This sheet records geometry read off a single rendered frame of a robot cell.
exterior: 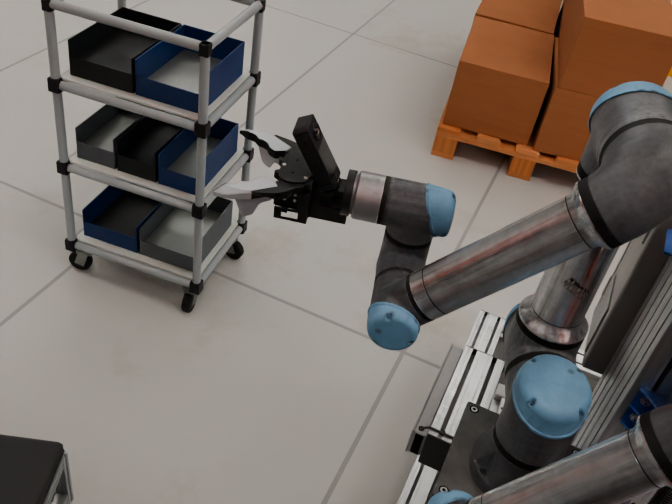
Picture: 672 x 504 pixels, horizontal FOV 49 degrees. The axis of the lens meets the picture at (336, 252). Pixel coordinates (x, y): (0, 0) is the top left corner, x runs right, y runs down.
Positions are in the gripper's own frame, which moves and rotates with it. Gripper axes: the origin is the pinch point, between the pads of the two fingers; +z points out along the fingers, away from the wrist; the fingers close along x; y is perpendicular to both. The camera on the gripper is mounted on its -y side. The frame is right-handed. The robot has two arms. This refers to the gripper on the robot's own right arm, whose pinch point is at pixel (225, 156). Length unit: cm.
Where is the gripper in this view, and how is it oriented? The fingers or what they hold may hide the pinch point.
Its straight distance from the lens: 114.1
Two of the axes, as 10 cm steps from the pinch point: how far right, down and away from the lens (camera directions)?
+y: -1.1, 6.8, 7.3
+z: -9.8, -2.1, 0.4
